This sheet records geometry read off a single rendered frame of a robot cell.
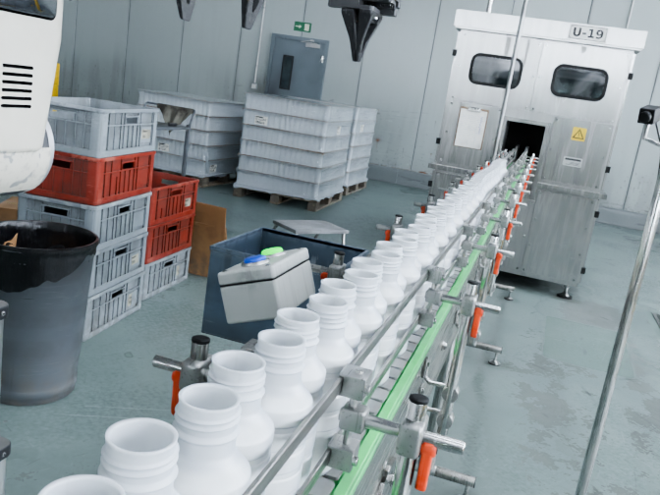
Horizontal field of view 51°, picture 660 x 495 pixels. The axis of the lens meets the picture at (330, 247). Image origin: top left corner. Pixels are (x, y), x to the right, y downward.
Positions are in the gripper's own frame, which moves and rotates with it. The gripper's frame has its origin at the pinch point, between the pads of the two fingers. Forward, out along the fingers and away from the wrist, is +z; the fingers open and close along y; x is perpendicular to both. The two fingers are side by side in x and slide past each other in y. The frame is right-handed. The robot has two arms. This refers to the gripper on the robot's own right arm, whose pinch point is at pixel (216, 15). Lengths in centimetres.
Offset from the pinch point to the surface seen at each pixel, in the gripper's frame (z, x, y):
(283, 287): 30.5, 21.0, 3.2
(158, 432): 24.0, -30.1, 14.9
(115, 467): 24.5, -33.4, 14.5
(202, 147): 91, 669, -341
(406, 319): 33.9, 30.8, 18.2
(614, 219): 125, 1057, 158
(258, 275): 29.0, 18.7, 0.5
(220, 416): 23.8, -27.0, 16.9
